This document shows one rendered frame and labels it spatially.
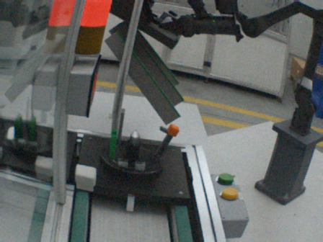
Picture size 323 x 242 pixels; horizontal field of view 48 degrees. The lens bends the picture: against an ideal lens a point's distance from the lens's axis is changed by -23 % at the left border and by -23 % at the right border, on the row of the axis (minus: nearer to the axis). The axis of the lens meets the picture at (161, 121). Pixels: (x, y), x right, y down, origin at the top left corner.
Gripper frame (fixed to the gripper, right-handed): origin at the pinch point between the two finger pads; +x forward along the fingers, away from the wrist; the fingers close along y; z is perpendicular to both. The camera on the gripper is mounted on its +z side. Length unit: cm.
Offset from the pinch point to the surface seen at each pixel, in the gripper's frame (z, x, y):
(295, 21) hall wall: -24, -146, -858
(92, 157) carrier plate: -26.7, 14.7, 26.6
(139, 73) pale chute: -12.6, 8.5, 4.6
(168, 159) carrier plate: -30.0, -0.2, 17.5
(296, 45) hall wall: -91, -139, -863
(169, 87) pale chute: -19.5, 4.2, -9.0
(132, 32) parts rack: -0.9, 8.8, 8.3
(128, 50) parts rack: -6.0, 10.0, 8.0
